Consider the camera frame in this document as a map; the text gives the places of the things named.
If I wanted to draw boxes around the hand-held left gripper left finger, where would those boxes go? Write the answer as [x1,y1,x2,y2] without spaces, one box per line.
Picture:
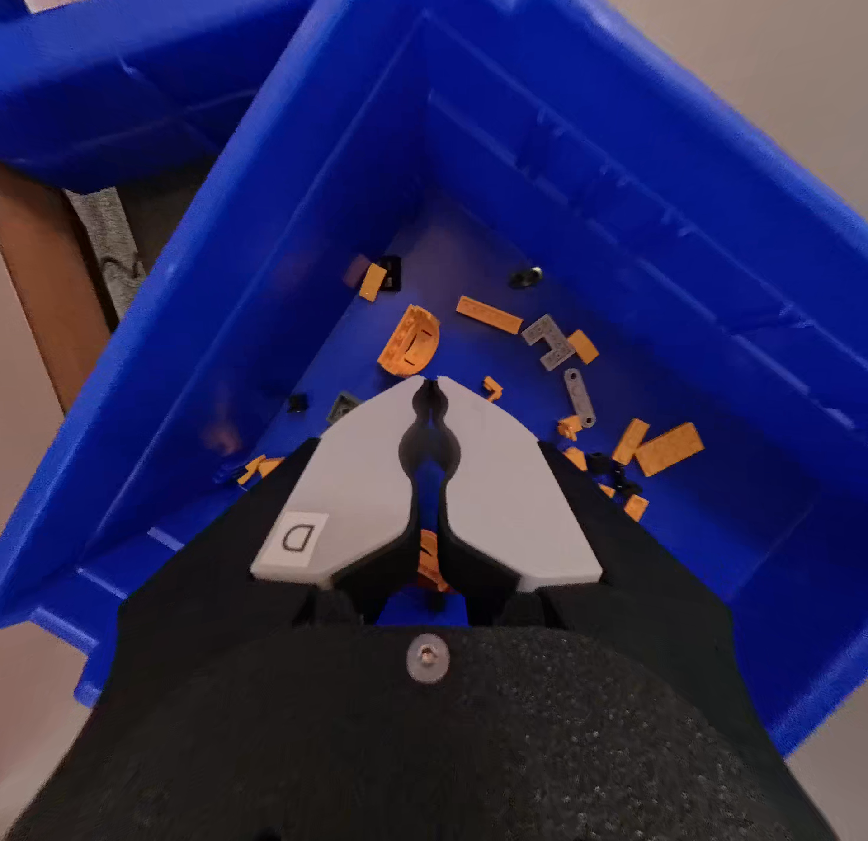
[249,377,436,624]

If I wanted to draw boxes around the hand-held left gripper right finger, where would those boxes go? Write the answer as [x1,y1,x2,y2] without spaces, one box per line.
[436,376,604,626]

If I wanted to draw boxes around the large orange curved brick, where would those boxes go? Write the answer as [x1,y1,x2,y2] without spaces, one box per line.
[376,303,441,380]

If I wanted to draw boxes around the blue plastic bin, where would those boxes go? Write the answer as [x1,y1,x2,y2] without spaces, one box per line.
[0,0,868,761]
[0,0,328,196]

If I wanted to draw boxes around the grey toy link plate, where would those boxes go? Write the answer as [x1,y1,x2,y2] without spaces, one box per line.
[562,368,598,429]

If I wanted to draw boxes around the black toy clip pieces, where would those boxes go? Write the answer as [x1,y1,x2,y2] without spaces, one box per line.
[584,451,646,498]

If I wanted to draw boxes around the grey angled toy plate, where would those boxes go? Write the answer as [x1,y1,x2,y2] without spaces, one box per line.
[520,314,576,371]

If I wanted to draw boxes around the scattered orange toy plates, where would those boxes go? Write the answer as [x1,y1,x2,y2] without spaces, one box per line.
[236,261,706,595]

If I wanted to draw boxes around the brown wooden board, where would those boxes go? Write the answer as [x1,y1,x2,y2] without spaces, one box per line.
[0,163,113,415]

